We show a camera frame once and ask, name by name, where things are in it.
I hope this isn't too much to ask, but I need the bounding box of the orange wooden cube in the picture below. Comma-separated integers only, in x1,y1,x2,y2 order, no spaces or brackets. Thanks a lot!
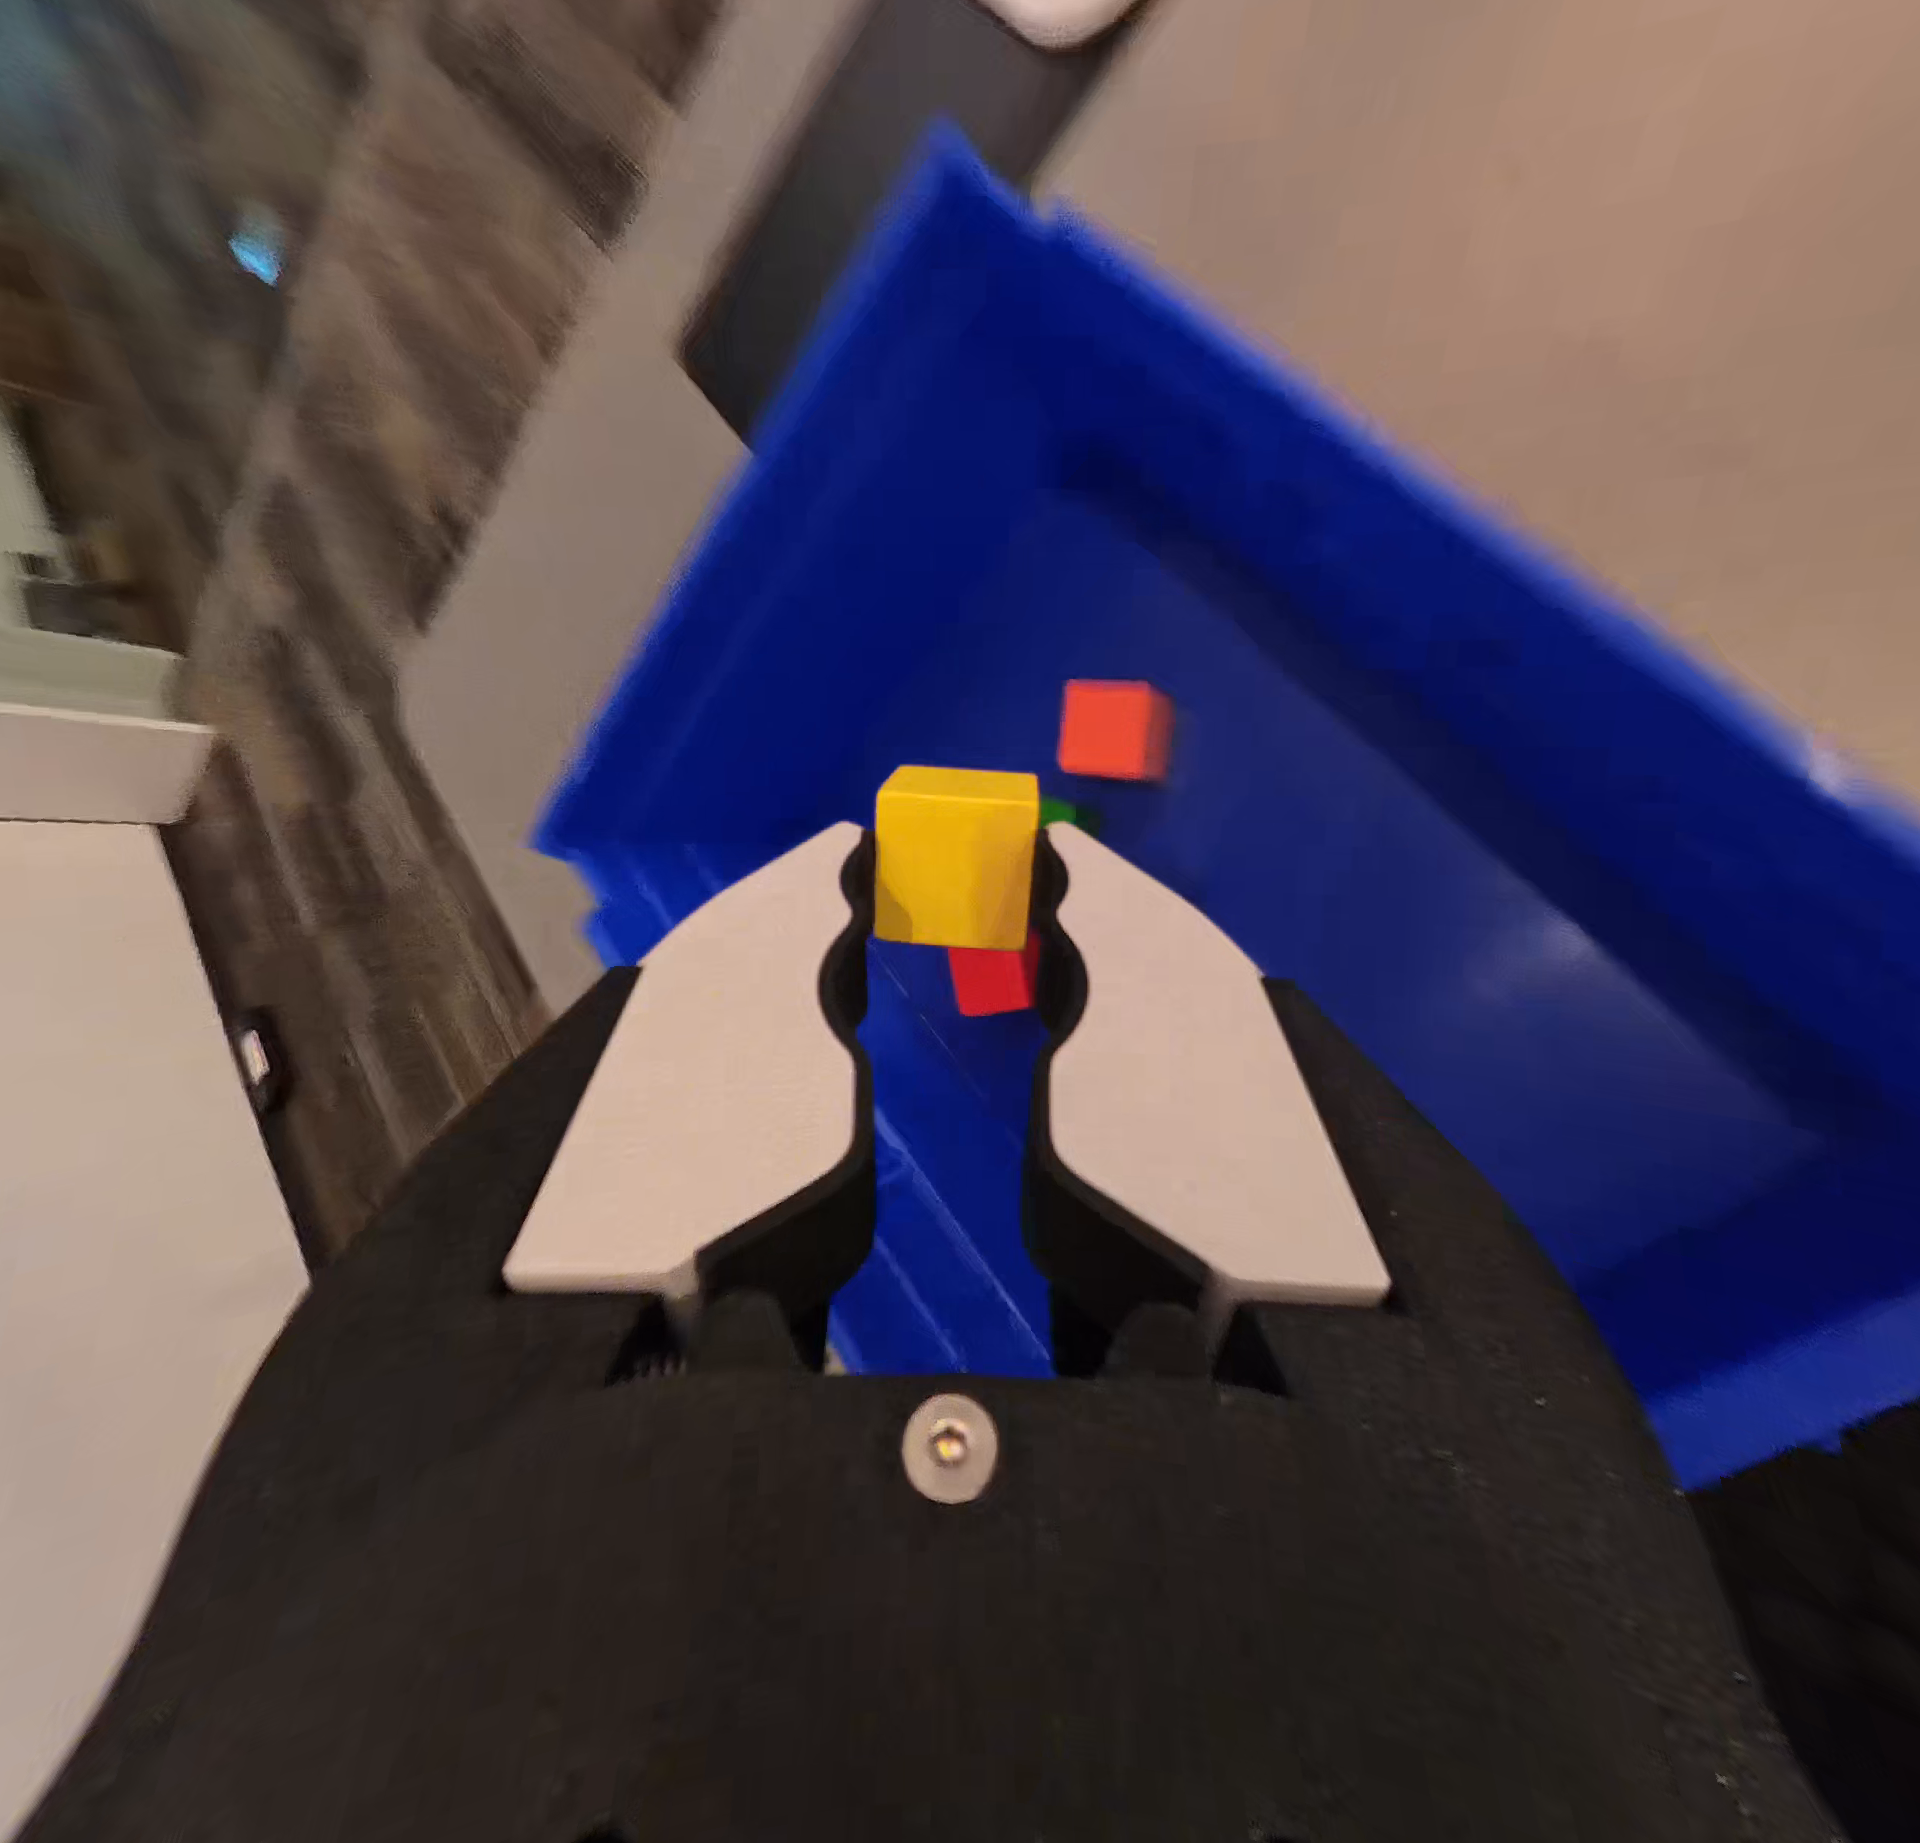
1057,680,1176,784

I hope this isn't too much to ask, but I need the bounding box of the yellow wooden cube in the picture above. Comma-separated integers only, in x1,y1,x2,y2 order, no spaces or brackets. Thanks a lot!
873,766,1041,952

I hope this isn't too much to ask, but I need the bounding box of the black rectangular desk panel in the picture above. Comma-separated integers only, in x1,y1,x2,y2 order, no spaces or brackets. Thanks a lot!
680,0,1128,450

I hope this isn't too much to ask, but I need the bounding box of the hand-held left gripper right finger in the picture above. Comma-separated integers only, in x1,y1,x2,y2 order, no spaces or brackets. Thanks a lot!
1025,821,1395,1308

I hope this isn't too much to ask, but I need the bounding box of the black oval pad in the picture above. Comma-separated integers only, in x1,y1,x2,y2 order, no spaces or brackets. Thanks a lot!
1693,1424,1920,1843

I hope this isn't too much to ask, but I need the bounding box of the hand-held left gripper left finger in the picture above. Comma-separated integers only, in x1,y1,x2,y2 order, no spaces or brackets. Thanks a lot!
501,821,878,1303

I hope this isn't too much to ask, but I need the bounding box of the red wooden cube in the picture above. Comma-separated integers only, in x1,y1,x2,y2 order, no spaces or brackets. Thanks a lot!
948,934,1043,1019

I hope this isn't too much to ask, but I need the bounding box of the blue plastic bin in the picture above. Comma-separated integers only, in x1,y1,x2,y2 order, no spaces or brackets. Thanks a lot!
532,118,1920,1492

